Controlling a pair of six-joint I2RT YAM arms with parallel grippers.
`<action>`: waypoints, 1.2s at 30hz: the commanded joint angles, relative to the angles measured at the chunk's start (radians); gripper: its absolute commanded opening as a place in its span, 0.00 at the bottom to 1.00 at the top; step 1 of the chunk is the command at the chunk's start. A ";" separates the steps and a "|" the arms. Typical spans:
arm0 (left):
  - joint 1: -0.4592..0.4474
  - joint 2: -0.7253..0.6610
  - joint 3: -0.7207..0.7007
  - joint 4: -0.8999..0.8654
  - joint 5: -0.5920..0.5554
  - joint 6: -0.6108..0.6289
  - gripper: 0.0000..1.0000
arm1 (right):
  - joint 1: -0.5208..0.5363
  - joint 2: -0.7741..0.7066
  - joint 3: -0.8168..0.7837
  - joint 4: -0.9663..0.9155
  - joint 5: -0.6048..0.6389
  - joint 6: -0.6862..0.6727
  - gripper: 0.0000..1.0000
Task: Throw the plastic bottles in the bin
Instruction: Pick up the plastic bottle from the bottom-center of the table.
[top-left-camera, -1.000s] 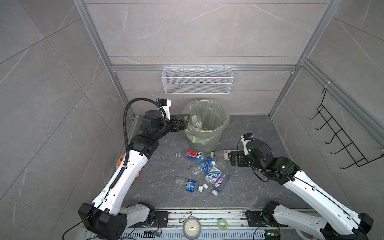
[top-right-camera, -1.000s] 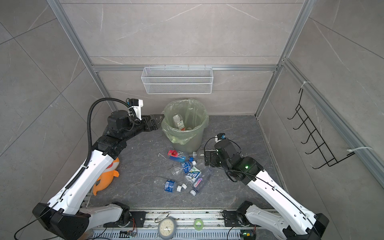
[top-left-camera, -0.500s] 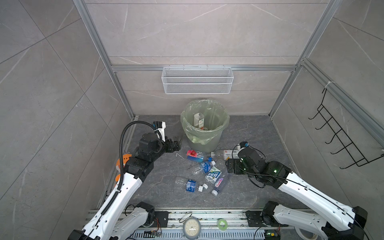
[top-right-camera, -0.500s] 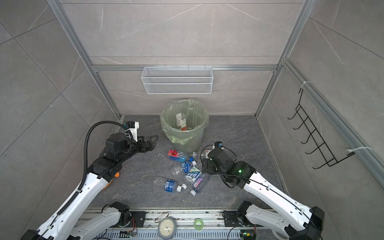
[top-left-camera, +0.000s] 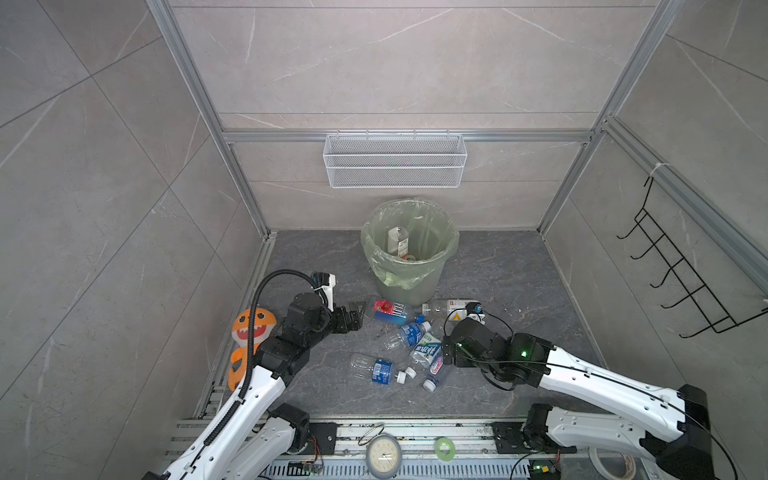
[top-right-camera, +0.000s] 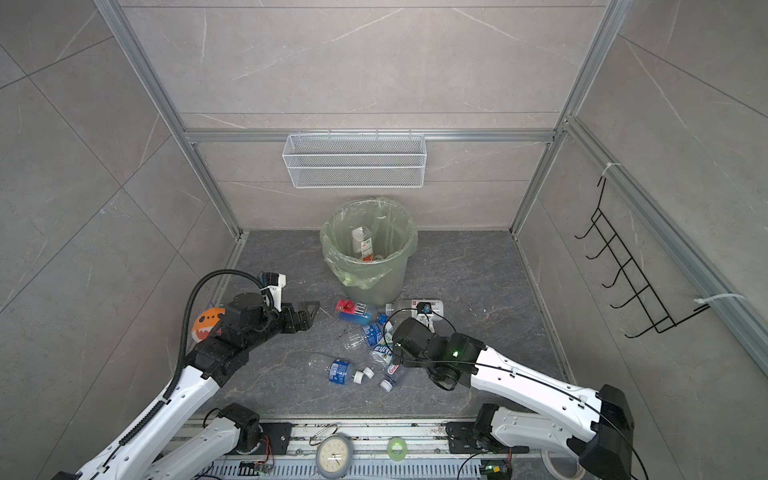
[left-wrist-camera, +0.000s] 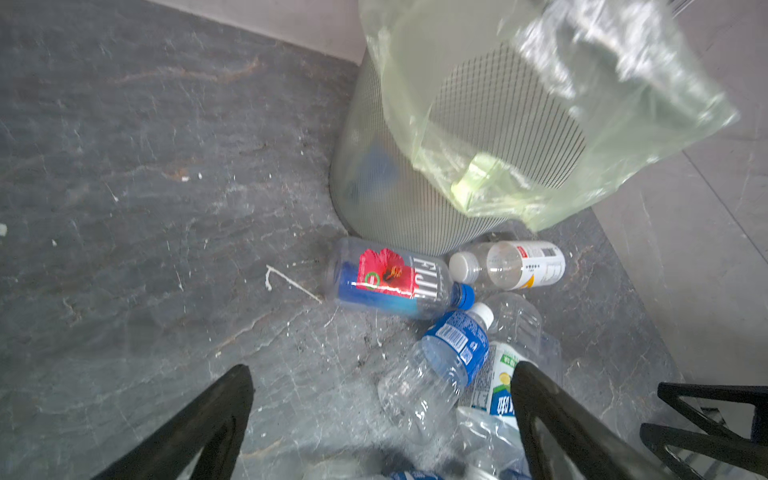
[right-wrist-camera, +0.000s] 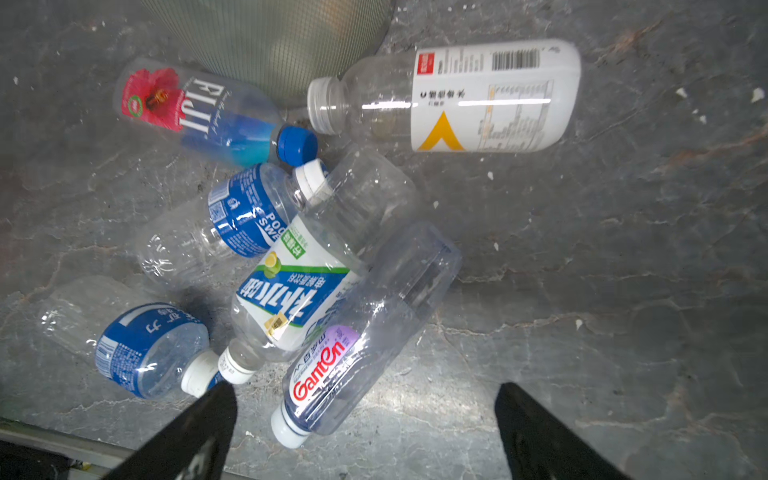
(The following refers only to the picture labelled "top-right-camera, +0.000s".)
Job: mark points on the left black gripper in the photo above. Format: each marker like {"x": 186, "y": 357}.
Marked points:
{"x": 305, "y": 321}

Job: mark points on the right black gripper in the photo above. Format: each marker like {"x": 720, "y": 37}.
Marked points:
{"x": 407, "y": 358}

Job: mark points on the crushed bottle blue label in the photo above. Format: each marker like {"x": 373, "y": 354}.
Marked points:
{"x": 364, "y": 336}

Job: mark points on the crushed bottle pink purple label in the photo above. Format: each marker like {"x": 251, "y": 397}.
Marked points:
{"x": 392, "y": 377}

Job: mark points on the clear bottle white orange label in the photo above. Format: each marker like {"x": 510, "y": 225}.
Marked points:
{"x": 362, "y": 244}

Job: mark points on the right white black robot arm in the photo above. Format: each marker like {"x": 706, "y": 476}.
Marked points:
{"x": 595, "y": 427}

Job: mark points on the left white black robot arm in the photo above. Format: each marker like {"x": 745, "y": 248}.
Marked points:
{"x": 136, "y": 452}

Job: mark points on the green plastic bin liner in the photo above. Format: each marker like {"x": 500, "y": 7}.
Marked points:
{"x": 366, "y": 240}

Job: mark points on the grey mesh waste bin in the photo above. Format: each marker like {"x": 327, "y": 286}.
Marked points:
{"x": 369, "y": 252}

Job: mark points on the bottle green white blue label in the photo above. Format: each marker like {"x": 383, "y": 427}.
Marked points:
{"x": 382, "y": 352}

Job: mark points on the Fiji bottle red flower label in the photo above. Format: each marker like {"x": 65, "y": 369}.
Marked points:
{"x": 359, "y": 313}

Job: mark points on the lying bottle dark blue label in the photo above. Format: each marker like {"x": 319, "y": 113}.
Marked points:
{"x": 335, "y": 370}

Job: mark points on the orange shark plush toy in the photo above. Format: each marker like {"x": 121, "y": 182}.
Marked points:
{"x": 205, "y": 323}

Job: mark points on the green tape roll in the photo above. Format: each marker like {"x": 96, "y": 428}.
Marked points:
{"x": 397, "y": 449}

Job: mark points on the round grey dial timer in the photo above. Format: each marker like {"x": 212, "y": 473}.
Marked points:
{"x": 334, "y": 457}

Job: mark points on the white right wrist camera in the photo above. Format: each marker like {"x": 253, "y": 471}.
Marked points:
{"x": 423, "y": 313}

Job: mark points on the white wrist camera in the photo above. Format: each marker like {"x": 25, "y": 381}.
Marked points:
{"x": 272, "y": 285}
{"x": 423, "y": 313}

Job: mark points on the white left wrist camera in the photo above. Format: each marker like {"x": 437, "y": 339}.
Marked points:
{"x": 272, "y": 285}

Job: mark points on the white wire wall basket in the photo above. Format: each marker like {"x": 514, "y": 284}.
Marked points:
{"x": 360, "y": 160}

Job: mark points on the black wire hook rack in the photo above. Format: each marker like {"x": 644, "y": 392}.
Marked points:
{"x": 629, "y": 272}

